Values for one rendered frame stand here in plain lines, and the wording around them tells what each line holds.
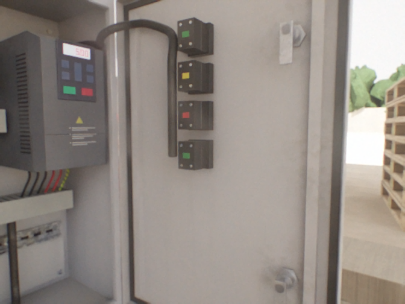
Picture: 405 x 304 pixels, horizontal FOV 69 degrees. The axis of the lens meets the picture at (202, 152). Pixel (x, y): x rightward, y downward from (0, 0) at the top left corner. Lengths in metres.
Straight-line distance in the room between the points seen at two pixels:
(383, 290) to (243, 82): 1.34
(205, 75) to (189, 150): 0.12
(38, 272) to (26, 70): 0.43
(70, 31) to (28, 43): 0.19
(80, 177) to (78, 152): 0.16
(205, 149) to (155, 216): 0.19
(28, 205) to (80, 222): 0.14
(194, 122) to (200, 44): 0.11
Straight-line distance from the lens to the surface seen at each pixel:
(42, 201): 0.67
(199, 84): 0.44
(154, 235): 0.59
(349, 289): 1.68
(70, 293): 0.77
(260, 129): 0.44
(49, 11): 0.73
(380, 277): 1.63
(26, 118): 0.57
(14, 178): 0.70
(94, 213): 0.69
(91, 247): 0.73
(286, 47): 0.40
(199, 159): 0.44
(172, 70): 0.46
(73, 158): 0.56
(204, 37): 0.47
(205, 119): 0.46
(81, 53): 0.58
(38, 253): 0.76
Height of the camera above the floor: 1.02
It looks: 5 degrees down
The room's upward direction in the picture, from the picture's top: straight up
